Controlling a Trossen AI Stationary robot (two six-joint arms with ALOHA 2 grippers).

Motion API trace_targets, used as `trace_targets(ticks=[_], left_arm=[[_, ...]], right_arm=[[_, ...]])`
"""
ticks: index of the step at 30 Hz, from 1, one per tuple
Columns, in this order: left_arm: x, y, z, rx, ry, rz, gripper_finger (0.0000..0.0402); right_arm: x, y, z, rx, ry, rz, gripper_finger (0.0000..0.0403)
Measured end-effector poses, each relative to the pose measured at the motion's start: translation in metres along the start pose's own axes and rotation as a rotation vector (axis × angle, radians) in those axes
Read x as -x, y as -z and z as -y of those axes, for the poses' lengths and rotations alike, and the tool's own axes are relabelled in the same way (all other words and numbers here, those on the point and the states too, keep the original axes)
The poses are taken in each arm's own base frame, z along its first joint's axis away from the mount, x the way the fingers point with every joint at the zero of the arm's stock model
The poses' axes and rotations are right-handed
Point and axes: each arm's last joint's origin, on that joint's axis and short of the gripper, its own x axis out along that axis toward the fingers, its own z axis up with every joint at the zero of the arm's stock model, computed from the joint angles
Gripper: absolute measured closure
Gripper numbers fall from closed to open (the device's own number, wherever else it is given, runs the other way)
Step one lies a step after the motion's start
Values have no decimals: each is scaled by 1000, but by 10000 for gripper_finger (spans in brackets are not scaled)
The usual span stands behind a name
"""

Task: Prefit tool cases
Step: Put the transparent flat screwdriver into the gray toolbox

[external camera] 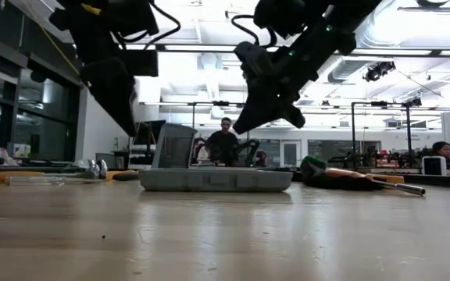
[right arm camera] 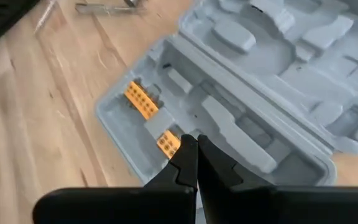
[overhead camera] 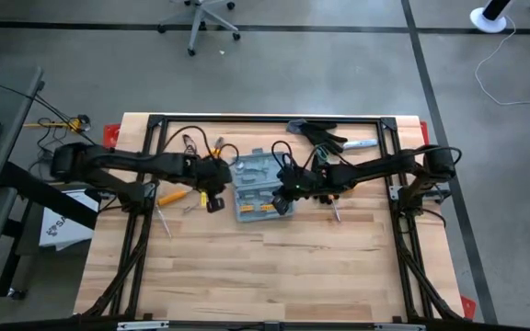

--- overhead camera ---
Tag orange-handled pliers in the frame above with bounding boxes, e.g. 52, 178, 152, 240
208, 136, 225, 158

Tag grey plastic tool case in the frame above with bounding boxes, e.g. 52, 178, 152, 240
228, 147, 294, 223

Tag orange black screwdriver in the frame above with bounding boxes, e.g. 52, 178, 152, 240
328, 197, 342, 223

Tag orange-handled steel hammer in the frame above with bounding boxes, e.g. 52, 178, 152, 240
156, 188, 197, 207

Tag slim clear screwdriver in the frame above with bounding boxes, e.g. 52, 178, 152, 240
154, 203, 175, 240

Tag silver utility knife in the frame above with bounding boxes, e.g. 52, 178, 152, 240
341, 138, 381, 151

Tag red corner clamp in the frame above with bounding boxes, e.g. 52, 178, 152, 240
103, 122, 122, 149
458, 294, 478, 322
419, 120, 431, 150

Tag yellow black extension plug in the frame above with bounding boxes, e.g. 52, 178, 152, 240
68, 114, 93, 134

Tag black desk leg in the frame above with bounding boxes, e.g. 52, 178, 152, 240
0, 160, 98, 230

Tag black desk caster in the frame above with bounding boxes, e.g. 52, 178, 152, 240
6, 286, 29, 302

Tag white round stand base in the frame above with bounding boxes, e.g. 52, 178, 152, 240
468, 0, 517, 35

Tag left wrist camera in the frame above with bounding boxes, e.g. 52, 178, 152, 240
205, 196, 226, 214

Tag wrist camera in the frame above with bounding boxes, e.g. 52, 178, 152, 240
271, 195, 293, 217
205, 196, 226, 214

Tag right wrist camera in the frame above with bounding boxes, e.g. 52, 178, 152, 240
271, 195, 293, 217

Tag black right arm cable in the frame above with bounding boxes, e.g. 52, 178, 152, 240
271, 140, 299, 172

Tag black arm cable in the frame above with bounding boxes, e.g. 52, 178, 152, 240
271, 140, 299, 172
161, 124, 240, 167

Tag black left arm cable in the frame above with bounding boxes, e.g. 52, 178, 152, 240
161, 124, 240, 167

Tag black metal rig frame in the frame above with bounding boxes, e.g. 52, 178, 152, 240
80, 113, 464, 323

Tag silver frame bracket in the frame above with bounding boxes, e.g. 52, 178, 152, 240
374, 322, 428, 331
116, 320, 171, 331

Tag white floor cable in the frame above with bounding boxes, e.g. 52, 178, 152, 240
473, 16, 530, 108

